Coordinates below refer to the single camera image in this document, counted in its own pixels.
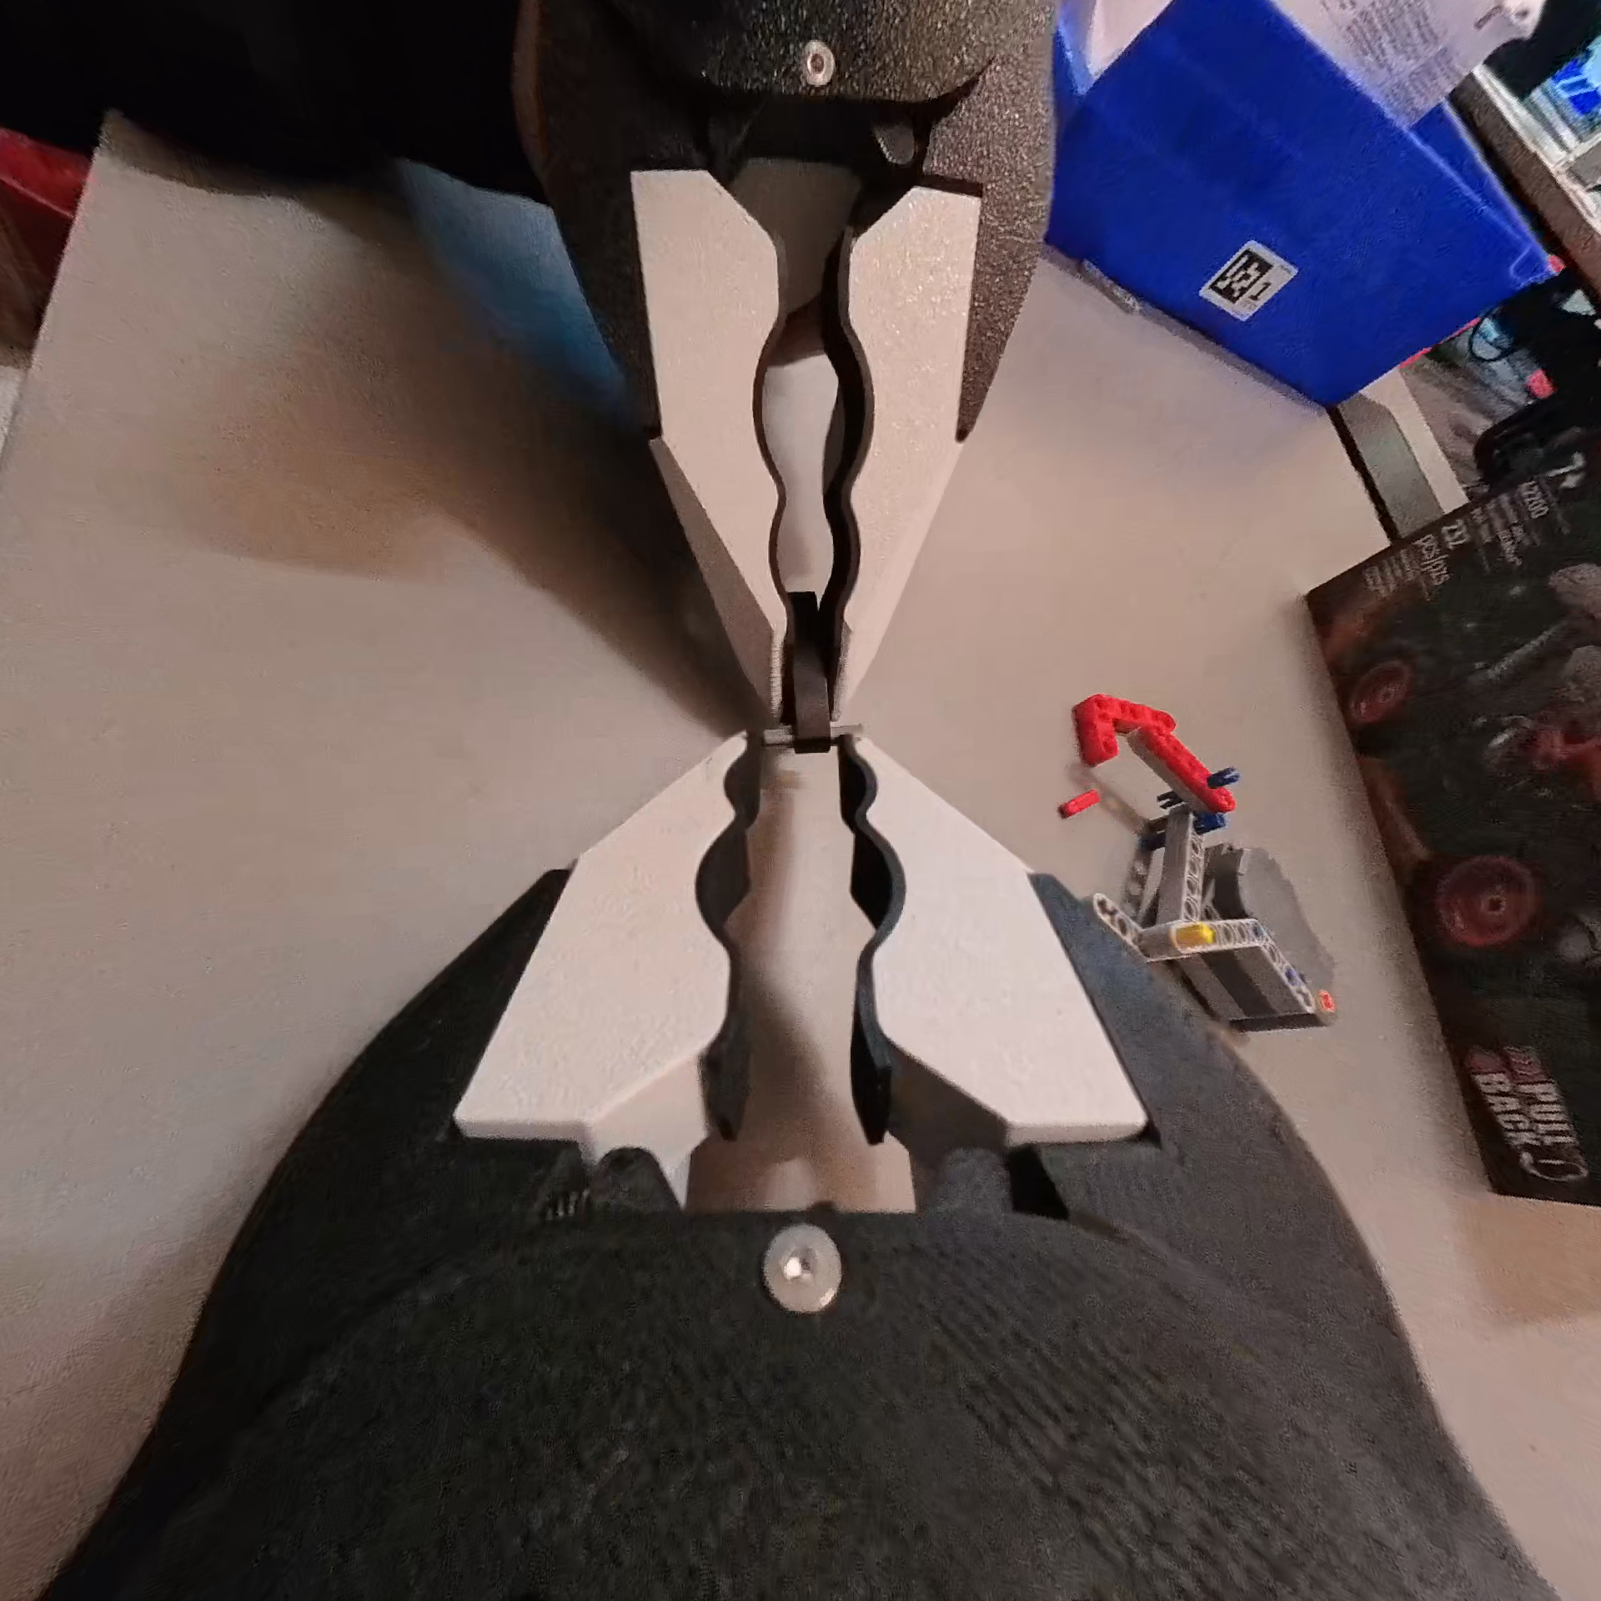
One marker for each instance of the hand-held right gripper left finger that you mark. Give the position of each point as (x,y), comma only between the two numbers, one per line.
(588,1001)

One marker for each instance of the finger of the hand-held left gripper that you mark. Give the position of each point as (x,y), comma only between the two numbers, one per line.
(700,325)
(914,351)

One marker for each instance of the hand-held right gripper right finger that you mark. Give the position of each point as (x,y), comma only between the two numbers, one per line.
(1002,1001)

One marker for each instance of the small black lego piece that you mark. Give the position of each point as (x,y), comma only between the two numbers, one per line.
(811,676)

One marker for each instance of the small red lego pin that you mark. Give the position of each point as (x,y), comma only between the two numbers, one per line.
(1080,803)

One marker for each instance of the grey lego model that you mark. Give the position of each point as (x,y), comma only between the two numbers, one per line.
(1238,952)

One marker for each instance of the red angled lego beam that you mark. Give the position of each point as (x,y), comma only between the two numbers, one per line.
(1101,725)

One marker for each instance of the red straight lego beam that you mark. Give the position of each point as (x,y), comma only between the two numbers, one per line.
(1183,763)

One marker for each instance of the dark lego set box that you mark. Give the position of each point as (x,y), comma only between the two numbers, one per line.
(1476,752)

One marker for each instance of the square printed tag sticker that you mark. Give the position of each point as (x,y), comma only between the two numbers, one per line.
(1246,283)

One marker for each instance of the blue plastic storage bin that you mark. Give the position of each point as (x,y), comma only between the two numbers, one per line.
(1188,151)

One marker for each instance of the white paper sheet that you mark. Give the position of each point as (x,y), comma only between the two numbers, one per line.
(1377,50)

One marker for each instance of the red box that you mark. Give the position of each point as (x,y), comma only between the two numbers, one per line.
(37,237)

